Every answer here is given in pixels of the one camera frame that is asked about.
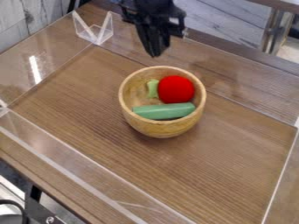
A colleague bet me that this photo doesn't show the clear acrylic corner bracket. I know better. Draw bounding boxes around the clear acrylic corner bracket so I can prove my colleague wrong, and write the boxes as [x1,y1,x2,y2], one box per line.
[71,11,114,46]

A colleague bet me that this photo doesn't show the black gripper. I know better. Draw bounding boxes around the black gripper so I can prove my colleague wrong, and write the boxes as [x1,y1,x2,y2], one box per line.
[119,0,188,58]

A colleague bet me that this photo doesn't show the red fruit ball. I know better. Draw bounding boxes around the red fruit ball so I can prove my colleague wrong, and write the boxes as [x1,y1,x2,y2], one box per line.
[158,75,196,103]

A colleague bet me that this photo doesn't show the wooden bowl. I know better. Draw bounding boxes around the wooden bowl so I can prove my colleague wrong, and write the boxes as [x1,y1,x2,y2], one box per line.
[118,66,208,138]

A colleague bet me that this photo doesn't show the metal table leg background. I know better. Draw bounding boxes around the metal table leg background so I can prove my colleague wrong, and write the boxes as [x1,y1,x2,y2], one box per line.
[261,9,296,55]

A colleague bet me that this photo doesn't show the black chair part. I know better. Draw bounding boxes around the black chair part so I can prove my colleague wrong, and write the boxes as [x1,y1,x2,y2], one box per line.
[0,184,67,224]

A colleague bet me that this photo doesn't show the long green vegetable block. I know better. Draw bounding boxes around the long green vegetable block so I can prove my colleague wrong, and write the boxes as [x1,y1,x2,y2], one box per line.
[133,102,196,120]

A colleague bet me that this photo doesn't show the clear acrylic tray wall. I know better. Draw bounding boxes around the clear acrylic tray wall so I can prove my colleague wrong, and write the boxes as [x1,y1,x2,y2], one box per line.
[0,100,197,224]

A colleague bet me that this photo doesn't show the small green vegetable piece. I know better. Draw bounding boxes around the small green vegetable piece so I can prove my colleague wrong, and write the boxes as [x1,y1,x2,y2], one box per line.
[147,80,159,98]

